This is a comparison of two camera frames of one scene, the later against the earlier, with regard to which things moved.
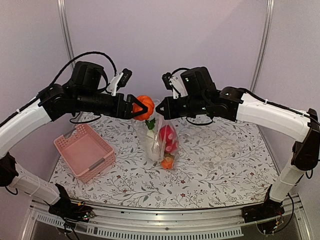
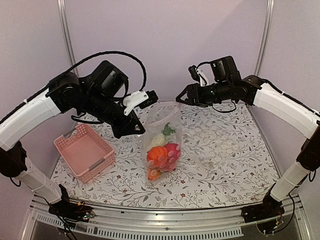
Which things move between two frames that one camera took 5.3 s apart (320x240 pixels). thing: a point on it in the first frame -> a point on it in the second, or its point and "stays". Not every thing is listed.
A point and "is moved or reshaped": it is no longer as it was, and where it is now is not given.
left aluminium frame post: x=63 y=16 stays
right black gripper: x=165 y=102 -> x=191 y=88
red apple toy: x=168 y=136 -> x=173 y=154
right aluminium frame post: x=264 y=39 stays
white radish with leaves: x=152 y=140 -> x=159 y=140
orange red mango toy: x=170 y=147 -> x=167 y=166
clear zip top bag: x=159 y=137 is moved or reshaped
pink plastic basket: x=85 y=152 stays
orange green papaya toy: x=167 y=162 -> x=153 y=173
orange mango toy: x=147 y=101 -> x=156 y=155
